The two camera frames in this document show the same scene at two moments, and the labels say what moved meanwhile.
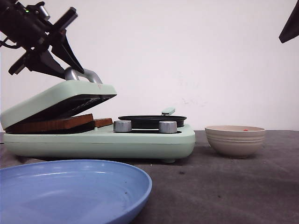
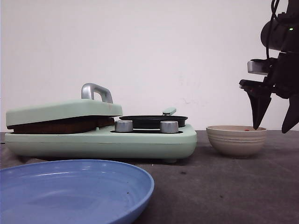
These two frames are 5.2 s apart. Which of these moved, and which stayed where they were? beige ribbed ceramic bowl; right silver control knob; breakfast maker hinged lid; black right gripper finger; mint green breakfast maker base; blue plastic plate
Moved: black right gripper finger; breakfast maker hinged lid
Stayed: beige ribbed ceramic bowl; mint green breakfast maker base; blue plastic plate; right silver control knob
